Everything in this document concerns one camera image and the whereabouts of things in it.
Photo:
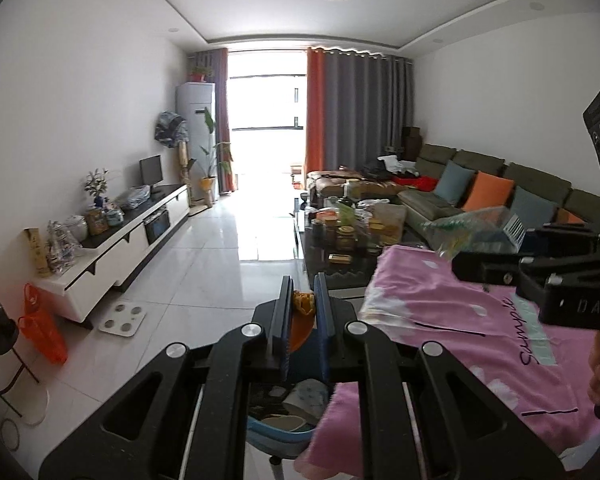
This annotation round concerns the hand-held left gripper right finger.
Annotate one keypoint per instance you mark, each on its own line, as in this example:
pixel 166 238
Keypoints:
pixel 322 325

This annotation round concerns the white ceramic jar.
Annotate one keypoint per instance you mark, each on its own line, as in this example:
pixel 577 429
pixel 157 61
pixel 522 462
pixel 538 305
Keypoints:
pixel 76 228

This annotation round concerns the black glass coffee table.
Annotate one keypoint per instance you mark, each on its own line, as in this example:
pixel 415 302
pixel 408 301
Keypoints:
pixel 325 260

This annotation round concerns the pink floral tablecloth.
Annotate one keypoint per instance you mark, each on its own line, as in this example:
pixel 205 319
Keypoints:
pixel 430 320

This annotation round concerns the white paper cup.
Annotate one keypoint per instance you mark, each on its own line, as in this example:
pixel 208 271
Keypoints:
pixel 307 400

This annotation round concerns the black monitor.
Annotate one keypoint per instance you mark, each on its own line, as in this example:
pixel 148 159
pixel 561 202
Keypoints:
pixel 151 172

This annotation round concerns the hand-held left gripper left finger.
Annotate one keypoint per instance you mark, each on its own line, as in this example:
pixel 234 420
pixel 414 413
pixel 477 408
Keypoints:
pixel 282 325

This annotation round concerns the dark brown cabinet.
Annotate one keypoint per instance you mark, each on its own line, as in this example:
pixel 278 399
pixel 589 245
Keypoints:
pixel 412 142

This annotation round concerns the plastic wrapped glass bottles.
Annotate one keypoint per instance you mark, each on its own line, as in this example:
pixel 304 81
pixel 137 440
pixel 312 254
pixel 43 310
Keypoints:
pixel 62 247

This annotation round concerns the pale green teapot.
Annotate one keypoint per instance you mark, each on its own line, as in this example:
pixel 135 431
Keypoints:
pixel 114 217

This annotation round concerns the window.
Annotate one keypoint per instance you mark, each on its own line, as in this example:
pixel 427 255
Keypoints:
pixel 267 102

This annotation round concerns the brown leather ottoman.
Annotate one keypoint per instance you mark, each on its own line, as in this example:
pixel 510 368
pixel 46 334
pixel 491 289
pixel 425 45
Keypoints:
pixel 340 182

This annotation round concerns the large blue cushion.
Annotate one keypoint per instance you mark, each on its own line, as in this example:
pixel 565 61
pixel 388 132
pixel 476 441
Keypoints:
pixel 532 205

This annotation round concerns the blue vase with twigs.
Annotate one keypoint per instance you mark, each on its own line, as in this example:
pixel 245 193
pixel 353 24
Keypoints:
pixel 96 187

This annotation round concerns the narrow striped curtain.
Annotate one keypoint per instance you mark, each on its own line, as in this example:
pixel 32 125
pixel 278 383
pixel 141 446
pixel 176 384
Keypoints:
pixel 221 120

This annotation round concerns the tall leafy potted plant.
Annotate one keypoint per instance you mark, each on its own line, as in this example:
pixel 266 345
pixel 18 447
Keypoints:
pixel 212 160

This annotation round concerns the brown printed box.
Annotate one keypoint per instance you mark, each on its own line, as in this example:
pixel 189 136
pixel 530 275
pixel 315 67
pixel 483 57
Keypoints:
pixel 96 221

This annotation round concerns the small red potted plant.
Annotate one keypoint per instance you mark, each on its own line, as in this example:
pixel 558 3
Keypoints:
pixel 201 75

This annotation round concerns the orange and grey wide curtain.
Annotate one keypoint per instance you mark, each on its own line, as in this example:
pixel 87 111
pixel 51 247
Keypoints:
pixel 360 110

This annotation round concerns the green sectional sofa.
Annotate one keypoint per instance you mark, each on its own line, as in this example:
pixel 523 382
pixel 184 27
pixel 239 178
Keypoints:
pixel 530 180

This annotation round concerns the gold tall box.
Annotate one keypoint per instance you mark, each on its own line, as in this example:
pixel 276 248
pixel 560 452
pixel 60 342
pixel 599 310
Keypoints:
pixel 36 252

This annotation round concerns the white standing air conditioner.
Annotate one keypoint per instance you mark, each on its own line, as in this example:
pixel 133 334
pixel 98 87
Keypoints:
pixel 192 140

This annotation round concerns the white black tv cabinet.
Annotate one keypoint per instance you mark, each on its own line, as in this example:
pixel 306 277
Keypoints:
pixel 125 250

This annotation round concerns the cloth covered standing fan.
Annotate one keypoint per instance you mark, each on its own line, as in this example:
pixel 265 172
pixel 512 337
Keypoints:
pixel 170 129

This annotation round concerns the blue trash bin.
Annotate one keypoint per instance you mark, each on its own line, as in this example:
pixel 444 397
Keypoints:
pixel 280 442

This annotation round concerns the white bathroom scale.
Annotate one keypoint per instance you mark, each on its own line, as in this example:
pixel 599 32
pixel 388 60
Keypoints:
pixel 122 317

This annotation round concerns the orange gold snack wrapper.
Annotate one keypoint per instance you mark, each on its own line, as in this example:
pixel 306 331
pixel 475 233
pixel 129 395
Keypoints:
pixel 302 320

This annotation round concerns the orange cushion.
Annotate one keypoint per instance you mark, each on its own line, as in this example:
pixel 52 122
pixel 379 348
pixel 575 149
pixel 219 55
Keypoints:
pixel 487 191
pixel 570 217

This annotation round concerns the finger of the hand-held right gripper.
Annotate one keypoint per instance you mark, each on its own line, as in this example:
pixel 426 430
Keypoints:
pixel 565 239
pixel 490 266

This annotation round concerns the pile of clothes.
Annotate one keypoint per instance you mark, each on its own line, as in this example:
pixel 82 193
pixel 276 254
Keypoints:
pixel 400 170

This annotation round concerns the small blue cushion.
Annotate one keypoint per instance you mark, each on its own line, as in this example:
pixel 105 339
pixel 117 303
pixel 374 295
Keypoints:
pixel 452 182

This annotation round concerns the orange plastic bag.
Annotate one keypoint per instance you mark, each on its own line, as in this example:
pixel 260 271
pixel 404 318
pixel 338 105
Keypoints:
pixel 42 330

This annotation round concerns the clear bag on cabinet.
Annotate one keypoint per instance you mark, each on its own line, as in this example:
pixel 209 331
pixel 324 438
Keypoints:
pixel 134 198

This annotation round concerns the clear plastic wrapper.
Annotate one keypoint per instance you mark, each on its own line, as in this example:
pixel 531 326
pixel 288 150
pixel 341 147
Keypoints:
pixel 475 227

